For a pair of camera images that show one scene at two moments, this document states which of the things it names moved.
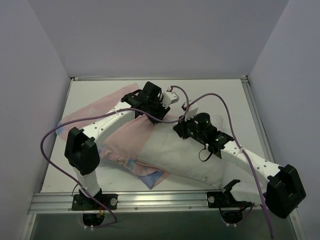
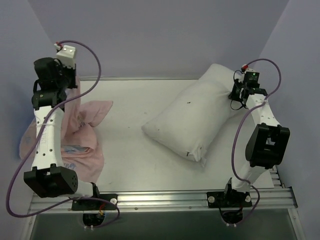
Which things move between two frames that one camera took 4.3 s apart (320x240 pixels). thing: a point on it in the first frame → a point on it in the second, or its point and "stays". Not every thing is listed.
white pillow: [165, 150] → [189, 123]
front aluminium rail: [59, 202] stays
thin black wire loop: [204, 154] → [237, 109]
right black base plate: [224, 199] stays
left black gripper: [157, 113] → [70, 78]
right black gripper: [180, 128] → [235, 93]
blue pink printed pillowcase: [122, 150] → [80, 147]
